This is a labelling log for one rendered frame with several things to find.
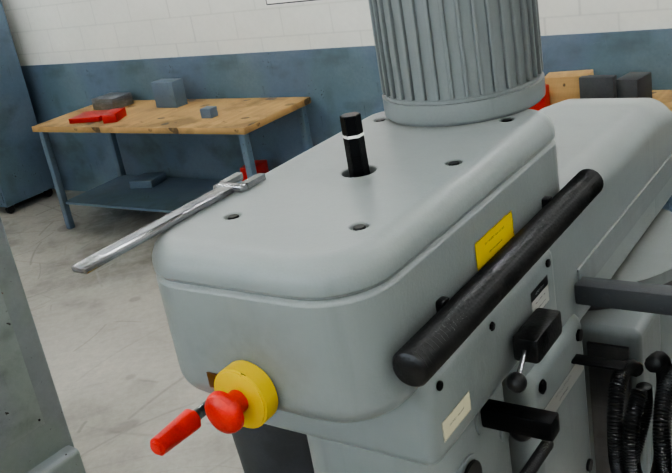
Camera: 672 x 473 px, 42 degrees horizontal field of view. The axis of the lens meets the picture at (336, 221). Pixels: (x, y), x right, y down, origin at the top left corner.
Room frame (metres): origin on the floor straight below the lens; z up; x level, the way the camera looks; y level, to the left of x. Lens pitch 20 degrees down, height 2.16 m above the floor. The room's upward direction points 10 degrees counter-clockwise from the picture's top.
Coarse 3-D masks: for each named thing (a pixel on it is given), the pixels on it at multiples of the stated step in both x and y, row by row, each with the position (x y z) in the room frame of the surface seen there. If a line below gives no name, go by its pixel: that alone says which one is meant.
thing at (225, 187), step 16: (240, 176) 0.90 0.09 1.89; (256, 176) 0.89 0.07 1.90; (208, 192) 0.86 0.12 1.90; (224, 192) 0.85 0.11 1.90; (192, 208) 0.82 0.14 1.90; (160, 224) 0.78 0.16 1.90; (128, 240) 0.75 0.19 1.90; (144, 240) 0.76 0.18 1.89; (96, 256) 0.73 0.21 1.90; (112, 256) 0.73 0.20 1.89; (80, 272) 0.71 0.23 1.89
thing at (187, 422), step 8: (200, 408) 0.76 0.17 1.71; (184, 416) 0.74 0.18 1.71; (192, 416) 0.75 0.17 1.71; (200, 416) 0.76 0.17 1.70; (168, 424) 0.74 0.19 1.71; (176, 424) 0.73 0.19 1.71; (184, 424) 0.74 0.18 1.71; (192, 424) 0.74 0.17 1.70; (200, 424) 0.75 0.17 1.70; (160, 432) 0.72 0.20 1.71; (168, 432) 0.72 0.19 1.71; (176, 432) 0.73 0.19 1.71; (184, 432) 0.73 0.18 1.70; (192, 432) 0.74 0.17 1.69; (152, 440) 0.72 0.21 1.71; (160, 440) 0.71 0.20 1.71; (168, 440) 0.72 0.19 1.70; (176, 440) 0.72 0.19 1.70; (152, 448) 0.72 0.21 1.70; (160, 448) 0.71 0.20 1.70; (168, 448) 0.71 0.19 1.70
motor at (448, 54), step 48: (384, 0) 1.02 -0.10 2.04; (432, 0) 0.98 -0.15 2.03; (480, 0) 0.97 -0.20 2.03; (528, 0) 1.00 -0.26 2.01; (384, 48) 1.03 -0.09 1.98; (432, 48) 0.97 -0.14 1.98; (480, 48) 0.97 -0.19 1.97; (528, 48) 0.99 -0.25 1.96; (384, 96) 1.07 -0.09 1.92; (432, 96) 0.98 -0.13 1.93; (480, 96) 0.97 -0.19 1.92; (528, 96) 0.98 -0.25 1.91
